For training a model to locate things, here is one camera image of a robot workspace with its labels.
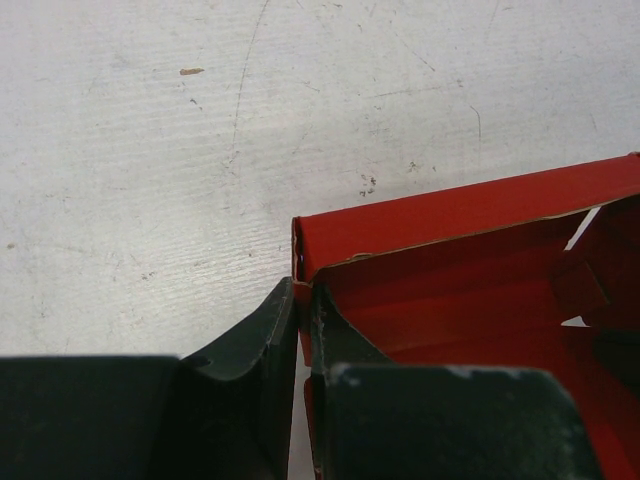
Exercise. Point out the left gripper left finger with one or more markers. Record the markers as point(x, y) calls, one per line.
point(222, 412)

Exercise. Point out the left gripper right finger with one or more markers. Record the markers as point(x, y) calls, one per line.
point(372, 418)

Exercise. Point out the red paper box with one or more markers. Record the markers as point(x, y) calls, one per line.
point(536, 271)

